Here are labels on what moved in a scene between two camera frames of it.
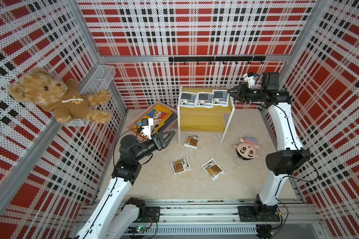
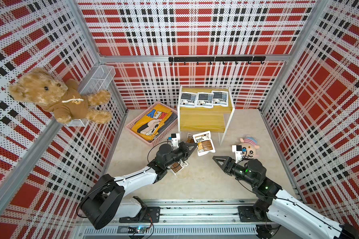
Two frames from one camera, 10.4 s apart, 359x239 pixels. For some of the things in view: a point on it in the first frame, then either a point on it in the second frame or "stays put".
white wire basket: x=100 y=78 stays put
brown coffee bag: x=213 y=169 → x=205 y=145
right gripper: x=243 y=92 → x=228 y=165
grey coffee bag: x=188 y=99 stays put
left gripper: x=159 y=142 → x=185 y=151
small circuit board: x=137 y=229 stays put
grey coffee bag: x=221 y=97 stays put
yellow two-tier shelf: x=216 y=119 stays put
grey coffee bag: x=205 y=99 stays put
